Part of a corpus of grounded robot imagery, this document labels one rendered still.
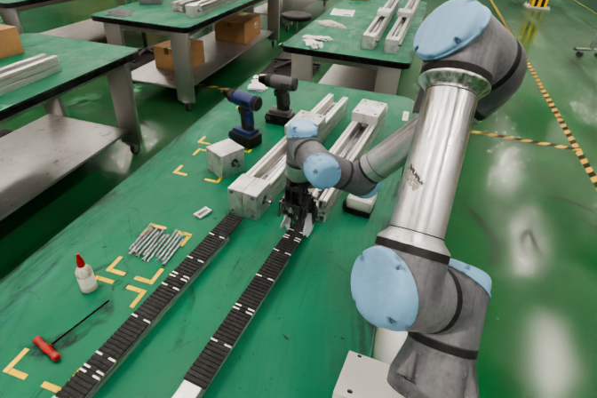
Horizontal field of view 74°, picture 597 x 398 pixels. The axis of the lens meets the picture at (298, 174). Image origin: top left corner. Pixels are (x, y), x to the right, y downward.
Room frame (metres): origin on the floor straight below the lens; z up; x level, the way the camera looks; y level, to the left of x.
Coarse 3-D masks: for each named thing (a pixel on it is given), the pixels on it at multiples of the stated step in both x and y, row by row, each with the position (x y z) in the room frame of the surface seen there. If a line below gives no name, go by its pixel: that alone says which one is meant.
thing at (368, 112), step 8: (360, 104) 1.59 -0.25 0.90; (368, 104) 1.60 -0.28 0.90; (376, 104) 1.60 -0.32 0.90; (384, 104) 1.61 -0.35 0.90; (352, 112) 1.51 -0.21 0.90; (360, 112) 1.51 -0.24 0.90; (368, 112) 1.51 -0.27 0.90; (376, 112) 1.52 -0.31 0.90; (384, 112) 1.59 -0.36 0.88; (352, 120) 1.51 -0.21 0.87; (360, 120) 1.50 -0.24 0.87; (368, 120) 1.48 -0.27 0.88; (376, 120) 1.47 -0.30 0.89
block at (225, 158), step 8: (216, 144) 1.23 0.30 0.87; (224, 144) 1.23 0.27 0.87; (232, 144) 1.23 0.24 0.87; (208, 152) 1.20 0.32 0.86; (216, 152) 1.17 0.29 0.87; (224, 152) 1.17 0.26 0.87; (232, 152) 1.18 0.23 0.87; (240, 152) 1.20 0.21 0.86; (208, 160) 1.20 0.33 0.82; (216, 160) 1.16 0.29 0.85; (224, 160) 1.15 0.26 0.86; (232, 160) 1.18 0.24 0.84; (240, 160) 1.20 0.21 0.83; (208, 168) 1.20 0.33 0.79; (216, 168) 1.17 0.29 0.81; (224, 168) 1.15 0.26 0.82; (232, 168) 1.18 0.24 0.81; (240, 168) 1.20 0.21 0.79; (224, 176) 1.15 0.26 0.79
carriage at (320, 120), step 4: (300, 112) 1.47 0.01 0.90; (304, 112) 1.47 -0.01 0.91; (308, 112) 1.48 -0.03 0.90; (296, 116) 1.43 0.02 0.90; (300, 116) 1.43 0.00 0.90; (304, 116) 1.43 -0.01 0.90; (308, 116) 1.44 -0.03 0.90; (312, 116) 1.44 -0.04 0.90; (316, 116) 1.44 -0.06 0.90; (320, 116) 1.44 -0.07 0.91; (324, 116) 1.45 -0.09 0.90; (292, 120) 1.40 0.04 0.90; (312, 120) 1.41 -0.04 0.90; (316, 120) 1.41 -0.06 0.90; (320, 120) 1.41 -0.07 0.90; (324, 120) 1.44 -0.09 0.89; (288, 124) 1.36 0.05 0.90; (320, 124) 1.40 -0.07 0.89; (324, 124) 1.45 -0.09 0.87; (284, 128) 1.35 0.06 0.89; (320, 128) 1.40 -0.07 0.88; (284, 132) 1.35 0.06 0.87
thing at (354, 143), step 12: (384, 120) 1.66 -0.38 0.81; (348, 132) 1.40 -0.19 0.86; (360, 132) 1.46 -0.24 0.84; (372, 132) 1.45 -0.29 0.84; (336, 144) 1.30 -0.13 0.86; (348, 144) 1.38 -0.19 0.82; (360, 144) 1.31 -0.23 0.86; (348, 156) 1.21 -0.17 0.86; (360, 156) 1.29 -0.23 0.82; (312, 192) 1.03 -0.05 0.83; (324, 192) 0.99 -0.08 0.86; (336, 192) 1.03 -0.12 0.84; (324, 204) 0.96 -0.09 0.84; (324, 216) 0.94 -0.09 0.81
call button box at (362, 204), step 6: (348, 198) 1.00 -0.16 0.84; (354, 198) 1.00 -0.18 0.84; (360, 198) 1.00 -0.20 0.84; (372, 198) 1.00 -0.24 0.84; (348, 204) 1.00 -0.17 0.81; (354, 204) 0.99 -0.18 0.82; (360, 204) 0.99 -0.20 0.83; (366, 204) 0.98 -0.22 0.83; (372, 204) 0.99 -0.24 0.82; (348, 210) 1.00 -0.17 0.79; (354, 210) 0.99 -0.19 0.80; (360, 210) 0.98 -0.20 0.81; (366, 210) 0.98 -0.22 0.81; (372, 210) 1.02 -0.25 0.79; (360, 216) 0.98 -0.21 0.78; (366, 216) 0.98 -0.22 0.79
